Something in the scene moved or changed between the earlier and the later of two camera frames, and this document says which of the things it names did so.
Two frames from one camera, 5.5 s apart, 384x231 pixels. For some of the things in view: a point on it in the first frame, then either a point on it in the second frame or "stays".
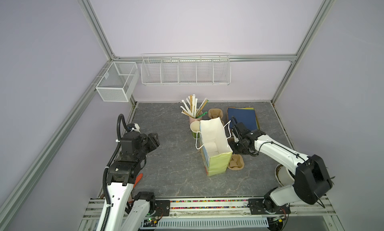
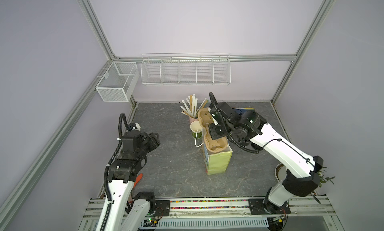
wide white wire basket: [186, 69] stays
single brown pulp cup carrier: [236, 162] → [216, 145]
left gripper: [152, 142] stays
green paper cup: [194, 127] stays
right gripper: [231, 143] → [212, 128]
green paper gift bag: [216, 152] stays
